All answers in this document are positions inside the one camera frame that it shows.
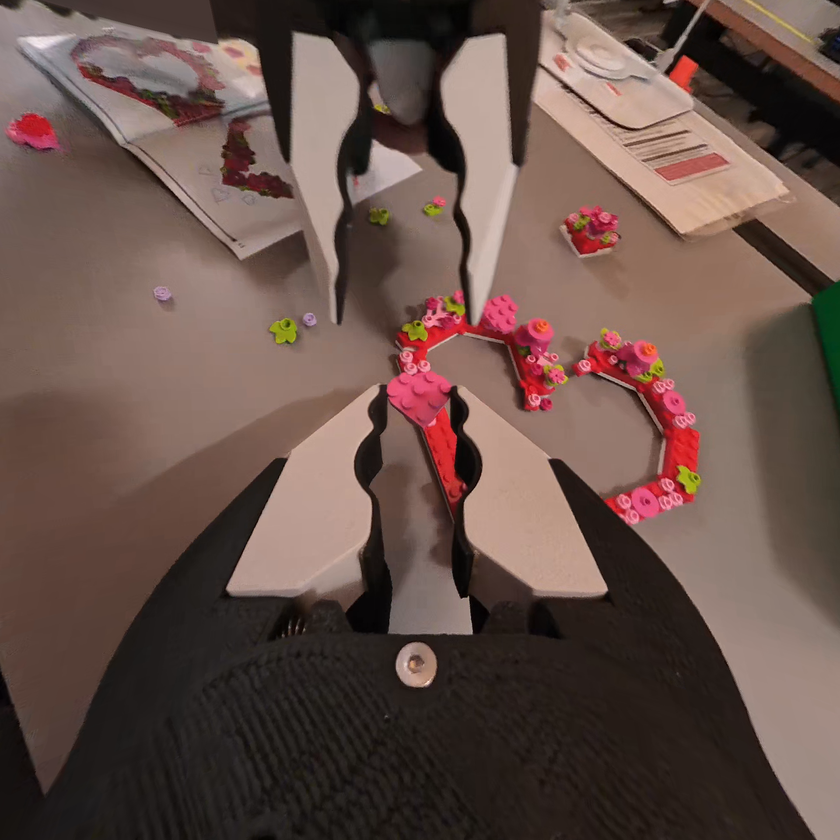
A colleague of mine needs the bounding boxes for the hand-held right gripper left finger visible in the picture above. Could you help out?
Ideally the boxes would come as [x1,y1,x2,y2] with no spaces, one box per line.
[225,384,395,634]

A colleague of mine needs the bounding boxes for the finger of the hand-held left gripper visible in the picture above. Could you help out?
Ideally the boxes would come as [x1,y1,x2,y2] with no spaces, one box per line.
[425,31,521,327]
[290,29,376,327]

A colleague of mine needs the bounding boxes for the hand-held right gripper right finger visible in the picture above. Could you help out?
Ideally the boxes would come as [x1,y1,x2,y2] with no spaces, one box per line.
[449,385,609,634]

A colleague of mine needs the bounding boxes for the red lego half with hearts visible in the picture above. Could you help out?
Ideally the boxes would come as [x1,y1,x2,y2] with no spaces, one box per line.
[386,292,568,522]

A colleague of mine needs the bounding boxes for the red flower lego piece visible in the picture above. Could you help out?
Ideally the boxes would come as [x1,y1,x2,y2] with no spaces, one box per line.
[5,112,63,153]

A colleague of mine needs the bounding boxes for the small red white lego block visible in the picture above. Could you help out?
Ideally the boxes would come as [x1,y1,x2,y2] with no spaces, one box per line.
[559,205,621,259]

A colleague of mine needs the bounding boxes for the lego instruction booklet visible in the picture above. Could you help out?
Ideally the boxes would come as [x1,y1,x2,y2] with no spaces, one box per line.
[16,33,424,261]

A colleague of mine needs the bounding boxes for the red lego half with discs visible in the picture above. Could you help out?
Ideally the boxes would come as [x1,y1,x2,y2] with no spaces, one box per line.
[572,327,703,527]

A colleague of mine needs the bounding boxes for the person's left hand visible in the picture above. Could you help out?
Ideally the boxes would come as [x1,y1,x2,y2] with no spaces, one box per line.
[367,121,431,157]

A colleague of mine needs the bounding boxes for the white plastic bag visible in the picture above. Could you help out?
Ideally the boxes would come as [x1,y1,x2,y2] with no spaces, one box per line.
[551,10,697,131]

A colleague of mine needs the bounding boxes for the cardboard envelope with label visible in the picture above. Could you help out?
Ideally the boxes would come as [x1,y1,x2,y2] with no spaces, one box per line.
[532,13,791,237]

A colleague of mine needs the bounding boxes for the wooden desk with yellow tape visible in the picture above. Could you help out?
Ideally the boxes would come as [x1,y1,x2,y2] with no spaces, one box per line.
[686,0,840,106]

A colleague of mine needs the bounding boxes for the green plastic crate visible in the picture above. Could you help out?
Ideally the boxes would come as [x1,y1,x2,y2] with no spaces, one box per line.
[810,281,840,408]

